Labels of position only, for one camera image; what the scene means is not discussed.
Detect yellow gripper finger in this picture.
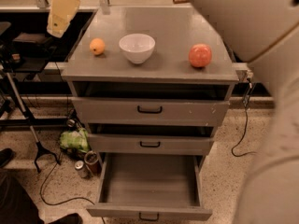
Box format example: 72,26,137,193
47,0,80,38

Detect small orange fruit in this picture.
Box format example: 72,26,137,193
90,38,106,55

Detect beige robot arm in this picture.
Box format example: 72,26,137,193
62,0,299,224

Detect grey drawer cabinet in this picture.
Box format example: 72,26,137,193
61,6,239,161

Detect grey bottom drawer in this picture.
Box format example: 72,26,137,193
87,153,212,222

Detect black box on shelf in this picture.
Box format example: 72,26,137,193
13,33,53,52

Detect white ceramic bowl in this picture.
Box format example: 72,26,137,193
119,34,156,64

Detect green chip bag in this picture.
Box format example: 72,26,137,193
59,128,91,153

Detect red apple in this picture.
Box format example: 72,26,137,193
188,44,212,68

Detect black reacher grabber tool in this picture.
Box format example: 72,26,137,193
3,68,60,173

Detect brown tin can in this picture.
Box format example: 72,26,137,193
84,151,100,175

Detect black shoe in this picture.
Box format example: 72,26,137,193
0,148,14,168

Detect silver soda can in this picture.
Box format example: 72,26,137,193
75,161,89,178

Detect dark clothed leg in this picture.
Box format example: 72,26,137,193
0,171,83,224

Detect black floor cable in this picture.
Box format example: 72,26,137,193
39,161,107,224

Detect black power cable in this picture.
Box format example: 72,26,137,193
230,77,258,158

